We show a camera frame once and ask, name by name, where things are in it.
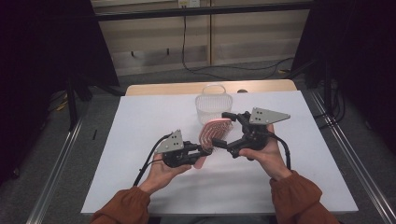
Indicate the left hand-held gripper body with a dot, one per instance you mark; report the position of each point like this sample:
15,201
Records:
172,146

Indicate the person's left hand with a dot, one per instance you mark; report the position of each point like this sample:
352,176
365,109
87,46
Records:
162,177

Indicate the metal floor rail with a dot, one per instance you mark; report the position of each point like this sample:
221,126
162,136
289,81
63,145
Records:
358,161
54,174

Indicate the black metal stand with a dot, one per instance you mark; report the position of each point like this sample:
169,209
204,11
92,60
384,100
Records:
328,90
72,105

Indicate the pink hairbrush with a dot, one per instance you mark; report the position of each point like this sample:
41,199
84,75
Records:
214,133

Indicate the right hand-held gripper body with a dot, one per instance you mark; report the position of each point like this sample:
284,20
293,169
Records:
257,130

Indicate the white wall outlet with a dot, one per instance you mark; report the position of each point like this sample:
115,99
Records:
188,3

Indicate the clear plastic basket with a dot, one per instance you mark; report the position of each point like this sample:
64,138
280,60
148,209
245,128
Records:
211,104

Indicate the white table board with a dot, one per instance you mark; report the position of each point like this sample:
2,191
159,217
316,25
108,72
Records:
124,149

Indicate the black horizontal bar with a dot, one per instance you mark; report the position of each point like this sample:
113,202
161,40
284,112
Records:
202,11

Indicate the small black floor piece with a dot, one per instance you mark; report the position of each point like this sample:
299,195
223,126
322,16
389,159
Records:
94,134

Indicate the black curtain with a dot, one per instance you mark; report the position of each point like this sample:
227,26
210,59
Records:
361,56
40,62

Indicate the wooden table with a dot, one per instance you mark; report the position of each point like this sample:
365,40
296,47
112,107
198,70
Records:
165,88

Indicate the person's right hand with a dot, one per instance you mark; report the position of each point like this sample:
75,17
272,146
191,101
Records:
269,158

